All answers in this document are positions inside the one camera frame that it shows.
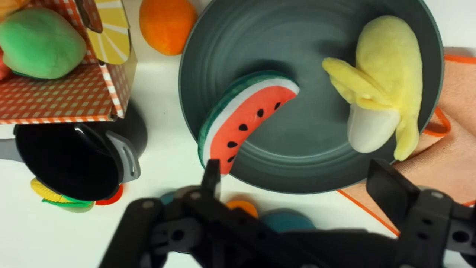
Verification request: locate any orange fruit plushie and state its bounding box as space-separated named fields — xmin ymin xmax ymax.
xmin=139 ymin=0 xmax=200 ymax=57
xmin=225 ymin=197 xmax=261 ymax=220

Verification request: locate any green yellow toy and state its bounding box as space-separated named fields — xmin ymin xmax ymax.
xmin=30 ymin=177 xmax=127 ymax=214

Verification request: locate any orange cloth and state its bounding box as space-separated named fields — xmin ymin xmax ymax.
xmin=340 ymin=46 xmax=476 ymax=238

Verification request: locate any green pear plushie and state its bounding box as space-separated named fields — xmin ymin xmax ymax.
xmin=0 ymin=6 xmax=88 ymax=80

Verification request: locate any gray plate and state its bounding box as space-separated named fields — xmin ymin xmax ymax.
xmin=177 ymin=0 xmax=445 ymax=195

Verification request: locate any lemon slice plushie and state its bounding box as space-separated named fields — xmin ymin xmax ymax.
xmin=85 ymin=0 xmax=133 ymax=67

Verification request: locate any yellow orange plushie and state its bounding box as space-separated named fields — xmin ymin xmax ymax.
xmin=0 ymin=0 xmax=30 ymax=21

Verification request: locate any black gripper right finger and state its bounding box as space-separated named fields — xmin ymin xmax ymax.
xmin=365 ymin=156 xmax=423 ymax=232

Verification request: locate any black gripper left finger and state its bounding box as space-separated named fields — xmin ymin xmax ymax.
xmin=200 ymin=156 xmax=224 ymax=210

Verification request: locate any red checkered basket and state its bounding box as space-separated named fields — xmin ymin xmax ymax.
xmin=0 ymin=0 xmax=139 ymax=127

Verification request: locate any watermelon slice plushie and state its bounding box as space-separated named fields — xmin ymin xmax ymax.
xmin=197 ymin=71 xmax=302 ymax=176

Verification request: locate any yellow banana plushie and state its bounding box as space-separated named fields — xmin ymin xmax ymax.
xmin=322 ymin=13 xmax=424 ymax=162

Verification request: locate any teal toy pot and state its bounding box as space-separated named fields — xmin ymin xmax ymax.
xmin=259 ymin=207 xmax=319 ymax=235

